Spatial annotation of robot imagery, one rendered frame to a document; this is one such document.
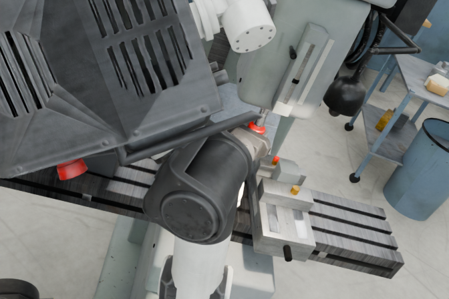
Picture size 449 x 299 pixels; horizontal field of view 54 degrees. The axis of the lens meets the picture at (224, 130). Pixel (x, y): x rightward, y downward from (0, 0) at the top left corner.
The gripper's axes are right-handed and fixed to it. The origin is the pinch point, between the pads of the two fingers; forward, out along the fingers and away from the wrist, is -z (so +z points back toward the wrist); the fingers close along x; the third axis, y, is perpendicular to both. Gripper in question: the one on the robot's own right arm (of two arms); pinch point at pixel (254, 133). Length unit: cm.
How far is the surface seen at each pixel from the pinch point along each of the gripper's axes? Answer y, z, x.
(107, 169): 19.8, 20.4, 28.9
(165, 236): 30.7, 19.7, 7.3
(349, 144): 115, -250, -39
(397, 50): -39.2, 12.3, -20.5
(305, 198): 11.4, -1.6, -20.4
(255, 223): 20.1, 8.2, -12.1
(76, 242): 118, -25, 61
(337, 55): -31.1, 5.5, -10.5
